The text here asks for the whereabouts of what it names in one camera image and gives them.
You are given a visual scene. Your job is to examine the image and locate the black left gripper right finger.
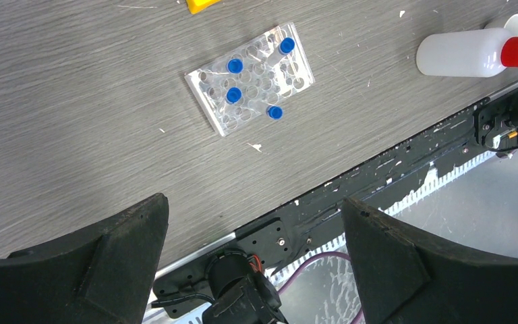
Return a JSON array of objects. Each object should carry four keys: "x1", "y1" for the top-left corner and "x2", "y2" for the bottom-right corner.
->
[{"x1": 341, "y1": 198, "x2": 518, "y2": 323}]

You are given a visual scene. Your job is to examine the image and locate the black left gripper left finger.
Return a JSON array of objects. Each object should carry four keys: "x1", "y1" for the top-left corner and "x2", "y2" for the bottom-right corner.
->
[{"x1": 0, "y1": 193, "x2": 169, "y2": 323}]

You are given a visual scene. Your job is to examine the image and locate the blue capped tube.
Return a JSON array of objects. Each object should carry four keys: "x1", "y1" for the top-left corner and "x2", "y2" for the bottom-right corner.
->
[
  {"x1": 225, "y1": 86, "x2": 242, "y2": 104},
  {"x1": 252, "y1": 101, "x2": 284, "y2": 120},
  {"x1": 226, "y1": 59, "x2": 244, "y2": 74},
  {"x1": 268, "y1": 37, "x2": 295, "y2": 64}
]

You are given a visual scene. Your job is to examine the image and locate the small white cup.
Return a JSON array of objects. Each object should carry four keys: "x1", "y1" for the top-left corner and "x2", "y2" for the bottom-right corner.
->
[{"x1": 484, "y1": 13, "x2": 518, "y2": 36}]

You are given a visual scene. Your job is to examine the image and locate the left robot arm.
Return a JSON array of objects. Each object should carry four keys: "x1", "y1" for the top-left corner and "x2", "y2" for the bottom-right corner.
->
[{"x1": 0, "y1": 193, "x2": 518, "y2": 323}]

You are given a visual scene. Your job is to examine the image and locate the clear acrylic tube rack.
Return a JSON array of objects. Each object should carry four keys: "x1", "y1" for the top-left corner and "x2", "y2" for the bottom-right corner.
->
[{"x1": 185, "y1": 22, "x2": 315, "y2": 137}]

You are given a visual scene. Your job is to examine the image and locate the red capped wash bottle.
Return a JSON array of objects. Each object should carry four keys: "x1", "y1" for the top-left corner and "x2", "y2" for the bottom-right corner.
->
[{"x1": 415, "y1": 28, "x2": 518, "y2": 78}]

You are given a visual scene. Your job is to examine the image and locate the yellow test tube rack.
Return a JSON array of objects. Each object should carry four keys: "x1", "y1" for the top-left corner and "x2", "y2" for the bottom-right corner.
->
[{"x1": 185, "y1": 0, "x2": 220, "y2": 14}]

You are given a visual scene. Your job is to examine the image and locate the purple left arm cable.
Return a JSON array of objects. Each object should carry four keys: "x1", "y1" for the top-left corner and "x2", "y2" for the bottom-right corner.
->
[{"x1": 277, "y1": 251, "x2": 365, "y2": 324}]

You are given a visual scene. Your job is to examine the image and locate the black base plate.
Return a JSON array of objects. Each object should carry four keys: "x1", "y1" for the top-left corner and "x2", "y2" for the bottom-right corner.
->
[{"x1": 150, "y1": 87, "x2": 518, "y2": 323}]

